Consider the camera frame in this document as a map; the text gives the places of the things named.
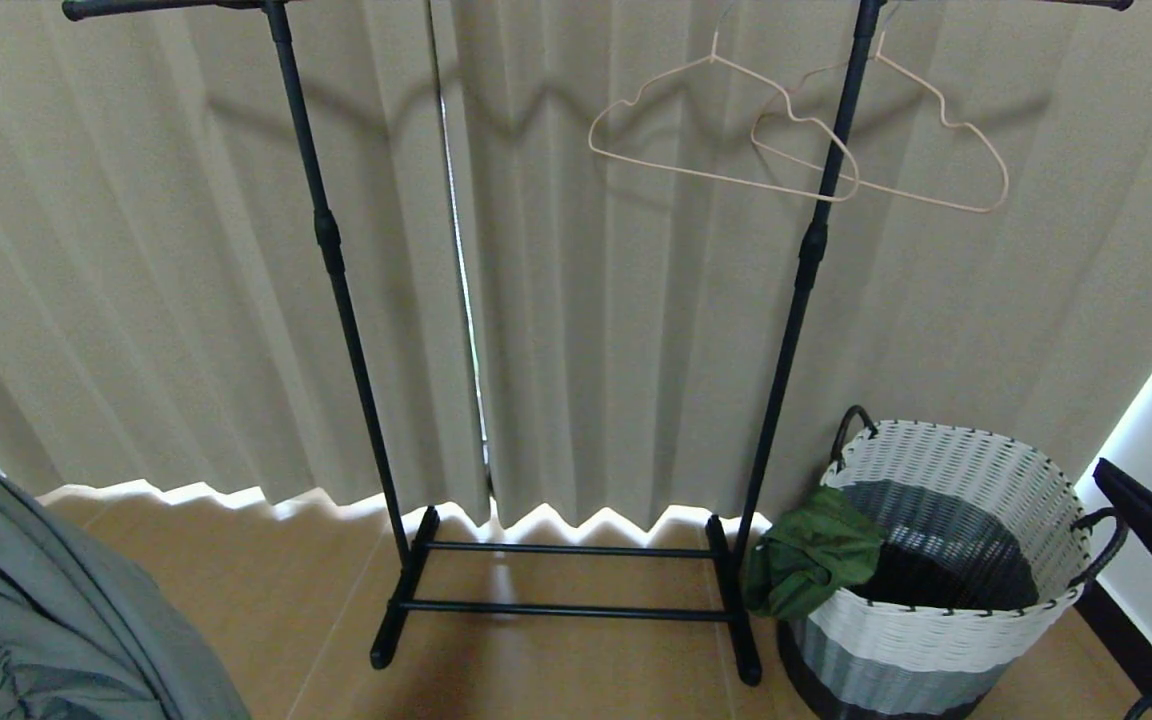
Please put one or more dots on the green garment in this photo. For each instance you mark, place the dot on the green garment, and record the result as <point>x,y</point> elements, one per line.
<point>816,560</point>

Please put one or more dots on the beige curtain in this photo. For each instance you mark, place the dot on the beige curtain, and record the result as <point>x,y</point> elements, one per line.
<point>136,250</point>

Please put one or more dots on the white laundry basket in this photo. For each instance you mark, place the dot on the white laundry basket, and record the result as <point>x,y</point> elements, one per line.
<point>936,460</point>

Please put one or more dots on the pale grey shorts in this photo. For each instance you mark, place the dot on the pale grey shorts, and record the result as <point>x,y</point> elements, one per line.
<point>36,600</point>

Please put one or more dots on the pink clothes hanger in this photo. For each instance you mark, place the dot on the pink clothes hanger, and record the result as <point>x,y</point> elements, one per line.
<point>926,197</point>
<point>716,175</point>

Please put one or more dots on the black garment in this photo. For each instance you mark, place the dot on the black garment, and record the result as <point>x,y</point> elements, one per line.
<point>926,585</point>

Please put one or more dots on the black clothes rack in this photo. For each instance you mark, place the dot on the black clothes rack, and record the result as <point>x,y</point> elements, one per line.
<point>813,250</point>

